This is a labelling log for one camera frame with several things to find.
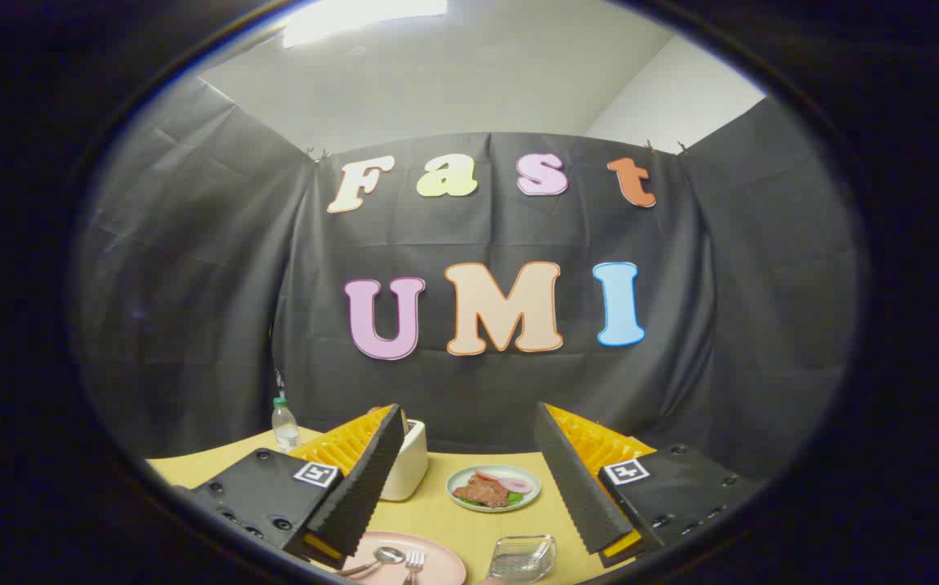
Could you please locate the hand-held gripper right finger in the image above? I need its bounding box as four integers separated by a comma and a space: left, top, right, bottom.
534, 401, 763, 568

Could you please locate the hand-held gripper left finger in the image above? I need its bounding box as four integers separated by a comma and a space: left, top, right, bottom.
173, 404, 408, 570

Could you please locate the wooden-handled metal spoon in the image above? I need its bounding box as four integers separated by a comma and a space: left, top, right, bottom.
335, 547, 407, 579

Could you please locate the pale green food plate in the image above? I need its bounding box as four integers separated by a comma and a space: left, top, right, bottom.
446, 465, 542, 514

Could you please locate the cream white toaster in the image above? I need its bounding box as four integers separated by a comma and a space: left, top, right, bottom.
380, 419, 430, 501

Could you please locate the green lettuce leaf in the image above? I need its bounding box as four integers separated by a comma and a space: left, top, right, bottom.
461, 491, 524, 509

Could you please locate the brown cooked meat slice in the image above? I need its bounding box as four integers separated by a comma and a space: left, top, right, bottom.
453, 475, 511, 509

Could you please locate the clear plastic water bottle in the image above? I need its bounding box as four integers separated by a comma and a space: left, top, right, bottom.
272, 396, 301, 453

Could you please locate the pink round plate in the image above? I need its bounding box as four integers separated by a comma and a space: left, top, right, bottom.
340, 531, 467, 585

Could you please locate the ceiling light panel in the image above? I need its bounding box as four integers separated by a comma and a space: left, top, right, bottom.
283, 0, 448, 48

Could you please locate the metal wire basket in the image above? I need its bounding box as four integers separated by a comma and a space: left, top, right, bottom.
486, 535, 557, 584

